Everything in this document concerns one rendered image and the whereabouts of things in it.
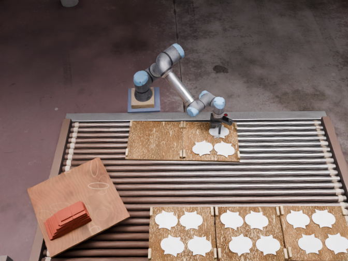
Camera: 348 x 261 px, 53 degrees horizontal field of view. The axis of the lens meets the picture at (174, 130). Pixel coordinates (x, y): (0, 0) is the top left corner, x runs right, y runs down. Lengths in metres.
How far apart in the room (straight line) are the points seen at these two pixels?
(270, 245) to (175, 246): 0.58
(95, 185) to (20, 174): 1.63
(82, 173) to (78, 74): 2.38
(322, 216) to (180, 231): 0.91
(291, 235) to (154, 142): 1.13
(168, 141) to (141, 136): 0.20
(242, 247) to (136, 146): 1.02
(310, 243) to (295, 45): 3.26
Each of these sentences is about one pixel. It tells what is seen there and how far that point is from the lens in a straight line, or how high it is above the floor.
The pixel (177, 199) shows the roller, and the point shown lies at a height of 0.92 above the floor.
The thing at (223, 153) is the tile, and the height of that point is 0.95.
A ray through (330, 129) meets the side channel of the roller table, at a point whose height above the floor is 0.95.
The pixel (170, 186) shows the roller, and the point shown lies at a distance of 2.41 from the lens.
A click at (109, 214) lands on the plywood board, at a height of 1.04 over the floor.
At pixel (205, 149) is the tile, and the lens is 2.54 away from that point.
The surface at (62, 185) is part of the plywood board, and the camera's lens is 2.40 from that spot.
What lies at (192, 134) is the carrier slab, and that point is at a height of 0.94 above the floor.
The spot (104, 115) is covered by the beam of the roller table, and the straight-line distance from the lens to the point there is 2.83.
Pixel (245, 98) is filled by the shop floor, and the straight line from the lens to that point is 4.21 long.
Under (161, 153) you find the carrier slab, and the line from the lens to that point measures 2.53.
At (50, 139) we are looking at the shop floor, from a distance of 4.01.
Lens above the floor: 3.04
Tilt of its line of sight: 53 degrees down
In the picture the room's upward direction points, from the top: 1 degrees counter-clockwise
